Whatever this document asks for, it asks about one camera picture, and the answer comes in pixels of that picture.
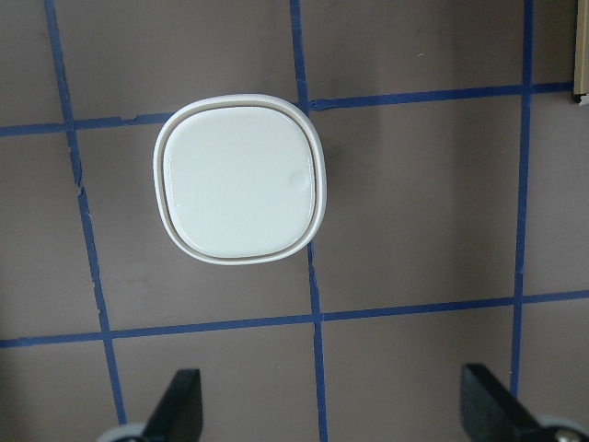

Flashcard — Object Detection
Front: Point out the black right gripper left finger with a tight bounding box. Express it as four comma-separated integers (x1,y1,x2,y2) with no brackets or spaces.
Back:
139,369,203,441

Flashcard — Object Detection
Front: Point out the white lidded trash can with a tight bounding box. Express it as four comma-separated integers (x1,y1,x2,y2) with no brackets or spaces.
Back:
153,94,328,265

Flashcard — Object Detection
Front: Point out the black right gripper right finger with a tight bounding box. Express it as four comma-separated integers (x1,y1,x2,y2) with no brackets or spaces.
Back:
460,364,571,442

